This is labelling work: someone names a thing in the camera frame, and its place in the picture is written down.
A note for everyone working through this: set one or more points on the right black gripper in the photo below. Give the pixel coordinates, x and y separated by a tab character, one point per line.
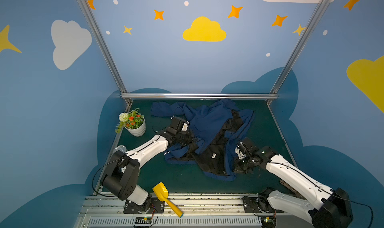
243	162

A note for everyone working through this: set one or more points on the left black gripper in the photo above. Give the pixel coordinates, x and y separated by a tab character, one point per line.
186	138

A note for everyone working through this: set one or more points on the navy blue zip jacket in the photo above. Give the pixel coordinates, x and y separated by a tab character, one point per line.
218	128

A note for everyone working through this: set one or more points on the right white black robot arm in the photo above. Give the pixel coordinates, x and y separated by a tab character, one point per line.
318	204

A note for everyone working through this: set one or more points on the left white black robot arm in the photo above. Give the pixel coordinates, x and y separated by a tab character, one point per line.
121	174

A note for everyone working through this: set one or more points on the potted flower plant white pot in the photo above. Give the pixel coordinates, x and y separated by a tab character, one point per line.
133	122

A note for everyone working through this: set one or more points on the brown slotted spatula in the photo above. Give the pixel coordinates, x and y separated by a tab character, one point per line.
295	192

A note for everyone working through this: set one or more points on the silver tin can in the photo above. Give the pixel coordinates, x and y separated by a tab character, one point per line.
121	148

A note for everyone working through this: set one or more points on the yellow toy shovel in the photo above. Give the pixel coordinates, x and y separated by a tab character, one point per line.
162	194

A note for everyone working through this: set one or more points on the right circuit board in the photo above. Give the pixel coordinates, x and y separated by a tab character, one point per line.
268	222

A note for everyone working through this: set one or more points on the circuit board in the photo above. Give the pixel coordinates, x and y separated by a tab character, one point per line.
142	222
268	222

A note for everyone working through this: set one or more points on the left circuit board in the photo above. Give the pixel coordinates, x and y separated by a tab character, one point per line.
142	222

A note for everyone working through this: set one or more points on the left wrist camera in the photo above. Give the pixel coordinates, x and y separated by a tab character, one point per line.
178	125

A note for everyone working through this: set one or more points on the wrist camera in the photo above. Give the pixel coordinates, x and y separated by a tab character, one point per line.
246	149
178	125

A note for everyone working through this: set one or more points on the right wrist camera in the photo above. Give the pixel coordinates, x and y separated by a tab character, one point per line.
246	149

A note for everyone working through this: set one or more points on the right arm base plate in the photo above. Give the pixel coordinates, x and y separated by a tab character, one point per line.
255	205

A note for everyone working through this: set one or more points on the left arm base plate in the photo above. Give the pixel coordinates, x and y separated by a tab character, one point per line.
152	204

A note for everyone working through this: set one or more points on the front aluminium rail base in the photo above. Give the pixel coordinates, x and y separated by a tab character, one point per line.
201	210

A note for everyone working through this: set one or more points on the aluminium frame left post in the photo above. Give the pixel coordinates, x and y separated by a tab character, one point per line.
87	12

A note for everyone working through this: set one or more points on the aluminium frame post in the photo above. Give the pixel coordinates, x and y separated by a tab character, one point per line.
87	12
311	25

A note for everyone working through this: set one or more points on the aluminium frame right post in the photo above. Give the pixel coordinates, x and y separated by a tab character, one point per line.
311	25

